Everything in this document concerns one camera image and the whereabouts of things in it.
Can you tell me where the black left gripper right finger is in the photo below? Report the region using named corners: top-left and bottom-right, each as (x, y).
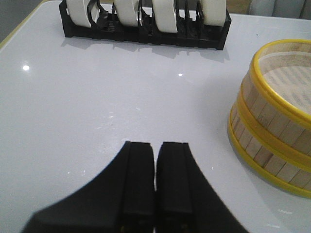
top-left (155, 142), bottom-right (247, 233)

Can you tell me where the right grey chair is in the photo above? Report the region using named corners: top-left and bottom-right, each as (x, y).
top-left (247, 0), bottom-right (311, 19)

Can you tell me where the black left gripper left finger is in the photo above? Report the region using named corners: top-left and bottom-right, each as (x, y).
top-left (22, 141), bottom-right (155, 233)

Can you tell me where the bamboo steamer drawer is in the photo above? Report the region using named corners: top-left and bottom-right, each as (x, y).
top-left (228, 99), bottom-right (311, 198)
top-left (230, 39), bottom-right (311, 171)

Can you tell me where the black bowl rack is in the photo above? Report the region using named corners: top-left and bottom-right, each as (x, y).
top-left (59, 0), bottom-right (231, 50)

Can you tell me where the white bowl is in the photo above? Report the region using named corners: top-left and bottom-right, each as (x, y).
top-left (152, 0), bottom-right (177, 33)
top-left (66, 0), bottom-right (100, 28)
top-left (200, 0), bottom-right (226, 27)
top-left (114, 0), bottom-right (139, 27)

